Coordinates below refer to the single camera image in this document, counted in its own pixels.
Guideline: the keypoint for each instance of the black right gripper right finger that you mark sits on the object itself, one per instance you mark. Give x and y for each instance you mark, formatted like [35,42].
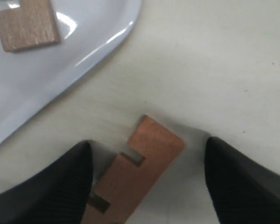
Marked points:
[242,191]

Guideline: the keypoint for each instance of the white plastic tray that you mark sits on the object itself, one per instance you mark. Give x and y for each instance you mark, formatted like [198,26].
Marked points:
[90,30]

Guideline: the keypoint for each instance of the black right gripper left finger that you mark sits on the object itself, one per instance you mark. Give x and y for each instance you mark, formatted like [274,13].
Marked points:
[56,195]

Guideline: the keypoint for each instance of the wooden notched piece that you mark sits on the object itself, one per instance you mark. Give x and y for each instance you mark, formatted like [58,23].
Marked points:
[124,184]
[31,25]

